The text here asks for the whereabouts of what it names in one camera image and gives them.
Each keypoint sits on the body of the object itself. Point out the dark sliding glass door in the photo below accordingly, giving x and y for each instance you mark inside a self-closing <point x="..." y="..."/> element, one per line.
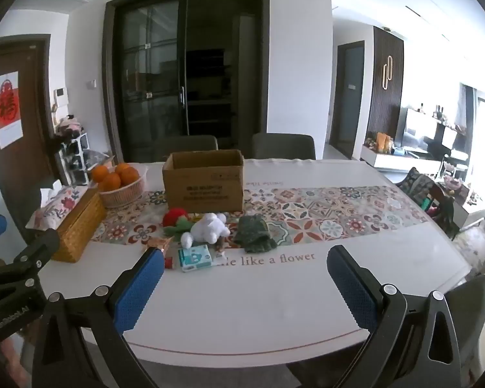
<point x="186" y="68"/>

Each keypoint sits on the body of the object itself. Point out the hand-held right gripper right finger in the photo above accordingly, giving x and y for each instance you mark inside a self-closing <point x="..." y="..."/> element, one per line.
<point x="351" y="287"/>

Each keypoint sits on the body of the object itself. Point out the patterned backpack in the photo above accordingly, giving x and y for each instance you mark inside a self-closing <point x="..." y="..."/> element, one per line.
<point x="418" y="188"/>

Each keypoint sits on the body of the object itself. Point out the white patterned tablecloth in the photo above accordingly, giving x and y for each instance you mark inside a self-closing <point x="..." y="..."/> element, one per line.
<point x="266" y="291"/>

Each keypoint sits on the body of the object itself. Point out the plush toys on rack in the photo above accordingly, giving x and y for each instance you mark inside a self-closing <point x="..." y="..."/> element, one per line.
<point x="69" y="126"/>

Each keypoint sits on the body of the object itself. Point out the wicker tissue box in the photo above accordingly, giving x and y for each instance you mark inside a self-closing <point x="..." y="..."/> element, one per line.
<point x="79" y="230"/>

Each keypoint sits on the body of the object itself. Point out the white plush toy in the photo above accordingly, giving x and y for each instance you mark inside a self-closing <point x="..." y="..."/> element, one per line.
<point x="206" y="228"/>

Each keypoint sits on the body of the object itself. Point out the white tv cabinet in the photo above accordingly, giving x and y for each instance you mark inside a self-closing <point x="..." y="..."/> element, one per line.
<point x="400" y="161"/>

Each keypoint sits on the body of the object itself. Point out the gold wall lamp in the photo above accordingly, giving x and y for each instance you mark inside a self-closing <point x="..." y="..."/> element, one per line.
<point x="388" y="72"/>

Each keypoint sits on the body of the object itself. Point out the small brown white item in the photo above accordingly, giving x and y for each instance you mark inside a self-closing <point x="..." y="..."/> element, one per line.
<point x="219" y="250"/>

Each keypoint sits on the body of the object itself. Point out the orange fruit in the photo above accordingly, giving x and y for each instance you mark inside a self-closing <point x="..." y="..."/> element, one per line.
<point x="122" y="167"/>
<point x="99" y="172"/>
<point x="110" y="182"/>
<point x="130" y="176"/>

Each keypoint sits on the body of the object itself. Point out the white shoe rack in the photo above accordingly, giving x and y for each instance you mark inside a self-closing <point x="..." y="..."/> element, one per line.
<point x="74" y="161"/>

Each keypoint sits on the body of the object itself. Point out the small red item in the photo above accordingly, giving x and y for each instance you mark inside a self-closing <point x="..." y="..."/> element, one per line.
<point x="168" y="262"/>

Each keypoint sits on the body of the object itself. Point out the grey chair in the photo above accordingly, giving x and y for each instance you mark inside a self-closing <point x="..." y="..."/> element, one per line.
<point x="467" y="307"/>

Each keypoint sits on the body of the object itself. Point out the dark slatted wall panel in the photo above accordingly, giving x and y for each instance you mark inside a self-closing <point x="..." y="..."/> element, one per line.
<point x="378" y="121"/>

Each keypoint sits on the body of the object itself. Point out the brown cardboard box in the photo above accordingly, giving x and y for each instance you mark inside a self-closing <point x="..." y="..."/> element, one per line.
<point x="202" y="186"/>

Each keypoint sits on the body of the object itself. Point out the red plush toy green leaves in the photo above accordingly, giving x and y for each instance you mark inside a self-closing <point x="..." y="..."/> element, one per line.
<point x="176" y="216"/>

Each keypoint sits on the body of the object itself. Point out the white intercom panel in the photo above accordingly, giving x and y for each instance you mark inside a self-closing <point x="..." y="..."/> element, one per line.
<point x="60" y="97"/>

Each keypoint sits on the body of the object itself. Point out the red white door poster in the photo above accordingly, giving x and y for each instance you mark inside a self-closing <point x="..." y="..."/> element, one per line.
<point x="8" y="109"/>

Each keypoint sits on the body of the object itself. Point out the floral cloth tissue cover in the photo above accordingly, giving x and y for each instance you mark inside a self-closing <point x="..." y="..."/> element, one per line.
<point x="58" y="206"/>

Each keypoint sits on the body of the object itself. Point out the green felt glove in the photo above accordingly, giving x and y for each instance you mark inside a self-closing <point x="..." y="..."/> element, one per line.
<point x="252" y="232"/>

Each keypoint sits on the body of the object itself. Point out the orange foil wrapper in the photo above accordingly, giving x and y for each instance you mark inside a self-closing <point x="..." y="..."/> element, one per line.
<point x="158" y="243"/>

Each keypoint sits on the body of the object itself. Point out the brown wooden door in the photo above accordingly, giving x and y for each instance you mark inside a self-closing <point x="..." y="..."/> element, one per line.
<point x="34" y="129"/>

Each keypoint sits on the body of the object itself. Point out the orange paper bag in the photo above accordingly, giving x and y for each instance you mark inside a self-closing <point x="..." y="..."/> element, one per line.
<point x="384" y="143"/>

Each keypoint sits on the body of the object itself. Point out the teal tissue packet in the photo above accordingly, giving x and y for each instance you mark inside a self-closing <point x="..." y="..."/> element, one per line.
<point x="194" y="256"/>

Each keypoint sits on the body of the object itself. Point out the white woven basket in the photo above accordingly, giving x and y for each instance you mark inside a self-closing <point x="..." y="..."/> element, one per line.
<point x="121" y="198"/>

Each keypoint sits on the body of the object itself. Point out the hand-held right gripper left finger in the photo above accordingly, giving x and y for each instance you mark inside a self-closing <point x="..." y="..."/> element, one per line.
<point x="139" y="287"/>

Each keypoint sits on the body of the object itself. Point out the dark dining chair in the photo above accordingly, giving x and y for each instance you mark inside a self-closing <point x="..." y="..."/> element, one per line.
<point x="283" y="145"/>
<point x="186" y="145"/>

